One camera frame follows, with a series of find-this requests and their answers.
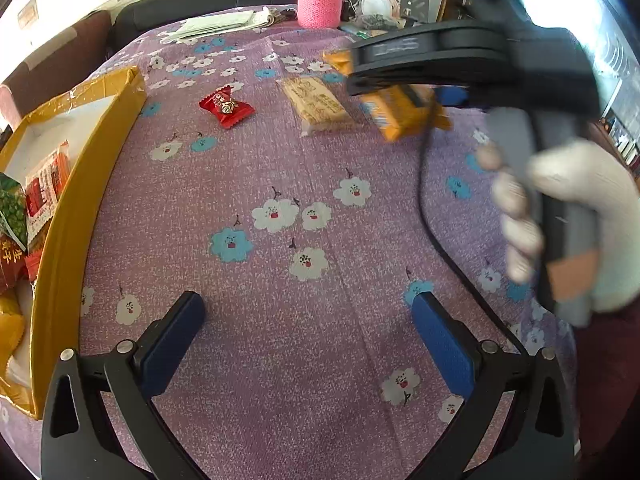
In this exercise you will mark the white cup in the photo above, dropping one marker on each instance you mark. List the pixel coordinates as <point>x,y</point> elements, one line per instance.
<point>377,4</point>

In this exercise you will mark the clear beige cracker packet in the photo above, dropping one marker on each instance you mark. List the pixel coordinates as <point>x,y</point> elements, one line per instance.
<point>317,105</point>

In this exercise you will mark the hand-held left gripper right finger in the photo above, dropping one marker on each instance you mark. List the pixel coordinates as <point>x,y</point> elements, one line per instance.
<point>445,345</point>

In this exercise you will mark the orange cracker packet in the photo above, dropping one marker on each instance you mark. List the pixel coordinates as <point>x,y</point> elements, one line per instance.
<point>47,185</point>

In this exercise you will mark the yellow crinkled snack bag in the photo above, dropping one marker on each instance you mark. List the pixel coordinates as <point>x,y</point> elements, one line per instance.
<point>10,330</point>

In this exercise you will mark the red candy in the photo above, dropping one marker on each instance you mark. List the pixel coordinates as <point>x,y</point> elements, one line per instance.
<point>227,107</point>

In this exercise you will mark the person's right hand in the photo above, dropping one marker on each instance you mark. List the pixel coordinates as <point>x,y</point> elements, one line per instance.
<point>615,230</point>

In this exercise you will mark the stack of white papers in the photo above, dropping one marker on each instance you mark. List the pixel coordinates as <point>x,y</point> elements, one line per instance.
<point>220,25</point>

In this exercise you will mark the yellow cardboard box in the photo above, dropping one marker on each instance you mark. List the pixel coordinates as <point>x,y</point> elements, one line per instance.
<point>75,200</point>

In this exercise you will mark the brown armchair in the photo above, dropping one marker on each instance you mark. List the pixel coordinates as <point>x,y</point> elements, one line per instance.
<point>55,60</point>

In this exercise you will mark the green red snack packet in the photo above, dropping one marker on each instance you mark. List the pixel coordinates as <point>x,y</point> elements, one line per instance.
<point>15,240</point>

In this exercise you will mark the purple floral tablecloth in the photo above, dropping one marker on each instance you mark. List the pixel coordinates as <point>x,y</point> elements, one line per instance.
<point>280,200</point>

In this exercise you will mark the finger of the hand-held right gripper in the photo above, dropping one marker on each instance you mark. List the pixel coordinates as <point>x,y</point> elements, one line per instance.
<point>395,57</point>

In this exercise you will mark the yellow snack packet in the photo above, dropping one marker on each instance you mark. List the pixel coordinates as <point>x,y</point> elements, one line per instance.
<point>400,110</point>

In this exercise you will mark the small wall sign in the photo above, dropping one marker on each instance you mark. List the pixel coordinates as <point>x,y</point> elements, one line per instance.
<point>28,15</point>

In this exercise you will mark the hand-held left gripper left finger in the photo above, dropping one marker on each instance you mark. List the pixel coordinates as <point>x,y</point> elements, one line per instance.
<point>172,345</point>

